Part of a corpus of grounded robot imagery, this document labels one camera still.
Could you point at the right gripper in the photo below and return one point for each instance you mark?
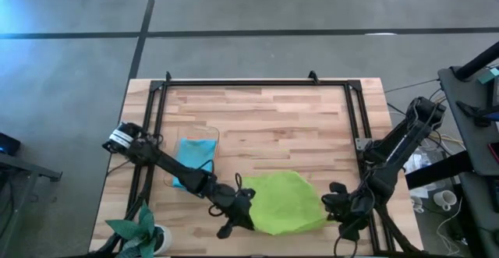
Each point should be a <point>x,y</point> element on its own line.
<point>347,207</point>

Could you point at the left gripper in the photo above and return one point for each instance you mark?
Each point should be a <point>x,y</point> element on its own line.
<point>234,205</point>

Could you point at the lime green microfiber towel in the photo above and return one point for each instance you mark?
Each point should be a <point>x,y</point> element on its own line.
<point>284,203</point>

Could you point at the blue microfiber towel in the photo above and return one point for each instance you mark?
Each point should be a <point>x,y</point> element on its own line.
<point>193,156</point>

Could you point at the clear plastic bin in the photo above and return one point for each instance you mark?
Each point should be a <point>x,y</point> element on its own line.
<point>177,145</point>

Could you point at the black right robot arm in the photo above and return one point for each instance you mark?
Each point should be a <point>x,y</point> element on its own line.
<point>397,149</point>

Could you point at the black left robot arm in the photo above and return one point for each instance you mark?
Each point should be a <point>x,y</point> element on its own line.
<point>171,166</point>

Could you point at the white cup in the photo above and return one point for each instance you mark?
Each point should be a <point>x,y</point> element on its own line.
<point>417,205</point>

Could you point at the white plant pot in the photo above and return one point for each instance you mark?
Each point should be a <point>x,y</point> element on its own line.
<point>167,238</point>

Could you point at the white paper sheets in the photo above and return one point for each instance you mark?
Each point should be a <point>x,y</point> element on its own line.
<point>413,160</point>

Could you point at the black floor beam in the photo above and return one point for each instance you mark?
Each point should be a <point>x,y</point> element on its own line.
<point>436,172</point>

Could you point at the white mug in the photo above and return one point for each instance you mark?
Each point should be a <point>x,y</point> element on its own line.
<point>443,198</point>

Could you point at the green leafy plant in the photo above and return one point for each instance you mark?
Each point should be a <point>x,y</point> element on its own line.
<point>134,230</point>

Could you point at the dark grey side desk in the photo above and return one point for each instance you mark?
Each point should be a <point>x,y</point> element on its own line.
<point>460,141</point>

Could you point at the red-edged dark device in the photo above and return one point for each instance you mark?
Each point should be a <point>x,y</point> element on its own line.
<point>495,153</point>

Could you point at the black desk clamp stand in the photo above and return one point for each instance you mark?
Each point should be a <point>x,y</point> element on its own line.
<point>481,117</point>

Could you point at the teal box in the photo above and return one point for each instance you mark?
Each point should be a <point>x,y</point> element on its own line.
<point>489,75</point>

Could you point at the black diagonal pole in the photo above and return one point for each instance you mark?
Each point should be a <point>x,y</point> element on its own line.
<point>479,60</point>

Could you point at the grey metal stand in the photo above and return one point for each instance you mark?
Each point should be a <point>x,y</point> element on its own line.
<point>23,168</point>

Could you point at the black box with blue light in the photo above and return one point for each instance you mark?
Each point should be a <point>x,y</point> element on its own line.
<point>9,145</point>

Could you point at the black aluminium table frame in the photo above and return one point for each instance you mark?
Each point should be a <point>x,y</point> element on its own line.
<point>214,82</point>

